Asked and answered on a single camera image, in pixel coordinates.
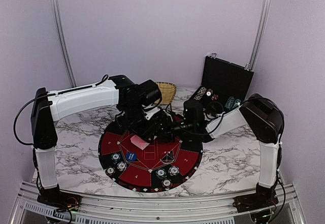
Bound clear round dealer button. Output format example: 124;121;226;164
160;151;175;165

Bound red playing card deck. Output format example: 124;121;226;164
130;135;150;150

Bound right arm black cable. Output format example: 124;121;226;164
166;101;226;136

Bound red dice in case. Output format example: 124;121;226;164
211;94;218;101

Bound right aluminium frame post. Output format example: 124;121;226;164
246;0;271;71

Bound black poker chip case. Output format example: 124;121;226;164
190;56;254;112

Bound left aluminium frame post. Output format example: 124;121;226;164
51;0;77;87

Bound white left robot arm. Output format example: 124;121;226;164
30;75;162;206

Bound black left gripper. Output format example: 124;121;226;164
122;103;158;143

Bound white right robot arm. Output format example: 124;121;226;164
157;93;284;208

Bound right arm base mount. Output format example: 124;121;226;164
233;194;279;223

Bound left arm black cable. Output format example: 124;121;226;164
14;74;110;146

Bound round red black poker mat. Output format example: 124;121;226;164
98;121;203;193

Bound green blue chip stack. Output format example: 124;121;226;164
155;168;167;179
111;152;121;164

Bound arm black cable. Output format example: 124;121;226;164
14;74;110;146
166;101;226;136

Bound blue white chips in case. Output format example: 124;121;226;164
193;86;206;101

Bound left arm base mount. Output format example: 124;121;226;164
37;192;81;221

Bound woven bamboo tray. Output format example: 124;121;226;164
157;82;177;105

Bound aluminium frame post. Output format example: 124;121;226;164
51;0;77;87
246;0;271;71

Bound aluminium front rail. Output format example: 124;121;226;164
9;182;306;223

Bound blue small blind button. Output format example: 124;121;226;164
125;152;137;162

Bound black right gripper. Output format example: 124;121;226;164
153;116;195;143

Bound red black chip stack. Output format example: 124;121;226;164
105;167;115;176
161;178;172;188

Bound green chips in case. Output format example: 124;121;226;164
224;97;242;110

